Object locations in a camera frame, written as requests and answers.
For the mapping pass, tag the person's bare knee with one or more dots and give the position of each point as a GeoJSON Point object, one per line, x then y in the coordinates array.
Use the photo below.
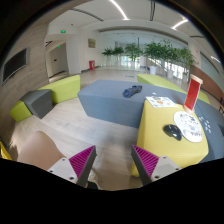
{"type": "Point", "coordinates": [39, 150]}

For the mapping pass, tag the lime green bench right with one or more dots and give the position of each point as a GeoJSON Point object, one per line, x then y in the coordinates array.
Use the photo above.
{"type": "Point", "coordinates": [162, 87]}

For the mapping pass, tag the red fire extinguisher box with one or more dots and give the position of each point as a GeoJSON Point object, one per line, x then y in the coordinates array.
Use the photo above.
{"type": "Point", "coordinates": [92, 64]}

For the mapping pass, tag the black computer mouse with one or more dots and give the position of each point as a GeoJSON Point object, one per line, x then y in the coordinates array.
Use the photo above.
{"type": "Point", "coordinates": [173, 131]}

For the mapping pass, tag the round white mouse pad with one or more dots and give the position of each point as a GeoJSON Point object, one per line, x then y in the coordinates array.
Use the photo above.
{"type": "Point", "coordinates": [189, 126]}

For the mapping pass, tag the dark grey ottoman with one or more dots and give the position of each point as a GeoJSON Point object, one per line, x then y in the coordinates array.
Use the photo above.
{"type": "Point", "coordinates": [39, 102]}

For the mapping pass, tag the blue folded cloth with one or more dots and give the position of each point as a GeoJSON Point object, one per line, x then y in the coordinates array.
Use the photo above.
{"type": "Point", "coordinates": [132, 91]}

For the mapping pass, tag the large grey bench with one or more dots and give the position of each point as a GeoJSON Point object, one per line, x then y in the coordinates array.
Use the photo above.
{"type": "Point", "coordinates": [104, 100]}

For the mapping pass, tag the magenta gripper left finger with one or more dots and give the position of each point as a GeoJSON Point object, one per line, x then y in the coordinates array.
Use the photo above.
{"type": "Point", "coordinates": [77, 168]}

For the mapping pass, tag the potted plant white pot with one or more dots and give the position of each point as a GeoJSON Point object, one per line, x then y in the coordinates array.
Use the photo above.
{"type": "Point", "coordinates": [154, 52]}

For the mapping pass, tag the potted plant far left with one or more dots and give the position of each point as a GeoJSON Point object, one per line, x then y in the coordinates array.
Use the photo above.
{"type": "Point", "coordinates": [108, 53]}

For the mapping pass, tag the lime green bench left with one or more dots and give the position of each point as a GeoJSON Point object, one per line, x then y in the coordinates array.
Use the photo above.
{"type": "Point", "coordinates": [62, 90]}

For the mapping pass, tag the printed paper leaflet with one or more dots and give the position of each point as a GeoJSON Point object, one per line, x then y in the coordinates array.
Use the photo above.
{"type": "Point", "coordinates": [161, 102]}

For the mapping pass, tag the potted plant right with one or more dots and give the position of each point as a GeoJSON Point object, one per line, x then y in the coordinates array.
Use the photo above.
{"type": "Point", "coordinates": [187, 60]}

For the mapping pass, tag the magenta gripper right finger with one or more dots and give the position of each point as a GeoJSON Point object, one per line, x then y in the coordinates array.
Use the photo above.
{"type": "Point", "coordinates": [151, 167]}

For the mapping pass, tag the potted plant middle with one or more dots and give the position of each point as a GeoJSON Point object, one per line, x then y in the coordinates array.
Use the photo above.
{"type": "Point", "coordinates": [133, 51]}

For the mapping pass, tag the yellow table cloth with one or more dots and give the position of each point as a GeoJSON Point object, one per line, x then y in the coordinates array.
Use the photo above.
{"type": "Point", "coordinates": [152, 138]}

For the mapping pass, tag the lime green bench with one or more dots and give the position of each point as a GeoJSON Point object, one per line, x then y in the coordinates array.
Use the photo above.
{"type": "Point", "coordinates": [62, 90]}
{"type": "Point", "coordinates": [162, 87]}

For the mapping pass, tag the red standing sign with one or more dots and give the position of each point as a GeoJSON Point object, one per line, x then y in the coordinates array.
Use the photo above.
{"type": "Point", "coordinates": [192, 94]}

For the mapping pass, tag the wall mounted black screen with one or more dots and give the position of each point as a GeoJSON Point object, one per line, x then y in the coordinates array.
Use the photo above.
{"type": "Point", "coordinates": [14, 64]}

